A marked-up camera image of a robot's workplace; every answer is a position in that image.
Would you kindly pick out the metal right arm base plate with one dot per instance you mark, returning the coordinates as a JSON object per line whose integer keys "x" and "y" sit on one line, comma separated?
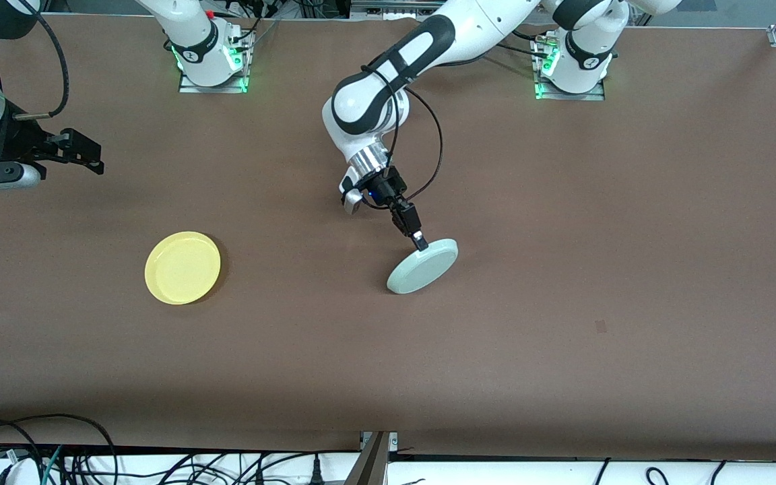
{"x": 189, "y": 86}

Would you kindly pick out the pale green round plate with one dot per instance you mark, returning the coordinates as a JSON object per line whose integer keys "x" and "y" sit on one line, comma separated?
{"x": 422, "y": 268}

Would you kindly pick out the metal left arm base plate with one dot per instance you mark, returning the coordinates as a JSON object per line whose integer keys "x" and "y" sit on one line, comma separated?
{"x": 597, "y": 95}

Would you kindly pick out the grey metal box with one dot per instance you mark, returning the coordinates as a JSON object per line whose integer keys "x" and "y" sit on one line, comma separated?
{"x": 388, "y": 7}

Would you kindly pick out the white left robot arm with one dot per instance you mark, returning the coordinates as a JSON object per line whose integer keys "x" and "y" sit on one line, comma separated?
{"x": 428, "y": 47}

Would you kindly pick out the yellow round plate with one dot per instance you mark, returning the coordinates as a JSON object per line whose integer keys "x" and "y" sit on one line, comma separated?
{"x": 182, "y": 268}

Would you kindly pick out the aluminium frame profile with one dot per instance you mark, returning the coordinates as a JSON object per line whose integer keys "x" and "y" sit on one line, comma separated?
{"x": 371, "y": 465}

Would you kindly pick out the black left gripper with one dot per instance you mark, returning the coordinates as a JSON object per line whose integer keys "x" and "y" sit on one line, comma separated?
{"x": 389, "y": 188}

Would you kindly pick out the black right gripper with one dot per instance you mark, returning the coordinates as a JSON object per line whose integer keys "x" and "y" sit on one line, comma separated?
{"x": 16, "y": 143}

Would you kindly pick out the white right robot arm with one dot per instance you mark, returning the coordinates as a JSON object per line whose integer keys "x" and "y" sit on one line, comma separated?
{"x": 192, "y": 40}

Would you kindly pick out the black power plug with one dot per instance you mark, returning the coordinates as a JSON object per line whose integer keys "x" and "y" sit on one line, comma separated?
{"x": 316, "y": 471}

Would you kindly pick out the brown table cover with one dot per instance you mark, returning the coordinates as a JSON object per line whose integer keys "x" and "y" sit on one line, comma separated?
{"x": 563, "y": 370}

